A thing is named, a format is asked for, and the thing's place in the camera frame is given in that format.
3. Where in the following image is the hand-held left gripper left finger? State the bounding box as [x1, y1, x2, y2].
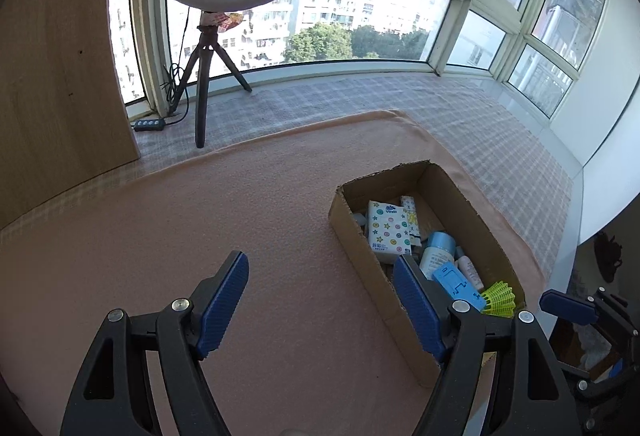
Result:
[59, 250, 251, 436]

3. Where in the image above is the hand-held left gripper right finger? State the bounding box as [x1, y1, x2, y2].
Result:
[392, 255, 583, 436]

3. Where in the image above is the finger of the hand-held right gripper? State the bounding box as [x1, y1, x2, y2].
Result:
[539, 288, 632, 347]

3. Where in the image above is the blue plastic strip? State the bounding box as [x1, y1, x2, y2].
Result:
[431, 262, 487, 312]

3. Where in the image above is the white bottle with blue cap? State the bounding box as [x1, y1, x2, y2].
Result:
[419, 231, 457, 281]

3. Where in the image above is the small white bottle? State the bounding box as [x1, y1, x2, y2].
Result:
[454, 255, 485, 292]

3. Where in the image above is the cardboard box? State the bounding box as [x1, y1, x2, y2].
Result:
[327, 160, 527, 389]

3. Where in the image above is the star-printed tissue pack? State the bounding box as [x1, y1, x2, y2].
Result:
[366, 200, 413, 265]

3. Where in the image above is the white patterned strip box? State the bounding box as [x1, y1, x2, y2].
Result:
[400, 195, 421, 242]

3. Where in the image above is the dark hanging ornament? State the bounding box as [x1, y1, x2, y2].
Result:
[592, 231, 625, 284]

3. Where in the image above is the yellow plastic shuttlecock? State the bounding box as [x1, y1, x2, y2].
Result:
[477, 281, 517, 319]

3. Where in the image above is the pink blanket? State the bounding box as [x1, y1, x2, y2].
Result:
[0, 110, 546, 436]

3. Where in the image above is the grey plaid cloth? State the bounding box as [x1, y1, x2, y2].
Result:
[0, 73, 573, 277]

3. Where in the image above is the black tripod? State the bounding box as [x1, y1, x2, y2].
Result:
[167, 23, 253, 149]

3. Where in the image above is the red and white paper label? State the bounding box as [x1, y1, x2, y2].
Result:
[197, 11, 246, 34]

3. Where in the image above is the light wooden board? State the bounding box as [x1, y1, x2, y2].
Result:
[0, 0, 141, 229]

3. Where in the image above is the black cable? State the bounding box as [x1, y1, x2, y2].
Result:
[160, 6, 191, 117]

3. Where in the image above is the white window frame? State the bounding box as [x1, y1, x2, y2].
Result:
[107, 0, 613, 117]

